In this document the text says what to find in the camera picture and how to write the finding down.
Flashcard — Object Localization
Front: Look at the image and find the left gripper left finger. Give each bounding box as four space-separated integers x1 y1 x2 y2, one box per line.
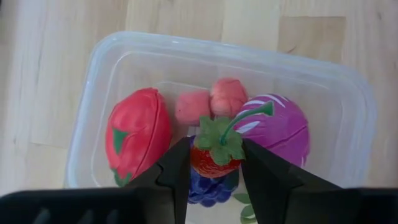
124 136 192 224

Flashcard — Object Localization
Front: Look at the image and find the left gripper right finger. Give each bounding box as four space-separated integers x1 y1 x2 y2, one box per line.
241 138 353 224

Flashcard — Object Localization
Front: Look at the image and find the blue toy blackberry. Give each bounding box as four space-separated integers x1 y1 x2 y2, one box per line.
187 167 240 208

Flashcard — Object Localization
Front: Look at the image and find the toy strawberry with broad calyx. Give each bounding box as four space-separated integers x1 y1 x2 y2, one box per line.
190 101 275 179

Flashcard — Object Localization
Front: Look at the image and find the large red toy fruit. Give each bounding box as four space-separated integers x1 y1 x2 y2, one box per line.
104 87 173 188

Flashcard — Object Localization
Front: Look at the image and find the purple white-striped toy vegetable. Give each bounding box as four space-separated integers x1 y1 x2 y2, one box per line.
233 93 311 169

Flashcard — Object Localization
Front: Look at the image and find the small pink toy fruit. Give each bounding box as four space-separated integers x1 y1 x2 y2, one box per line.
174 90 213 127
210 77 249 119

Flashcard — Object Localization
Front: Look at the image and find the clear plastic tupperware container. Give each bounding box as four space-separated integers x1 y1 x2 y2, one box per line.
63 30 379 224

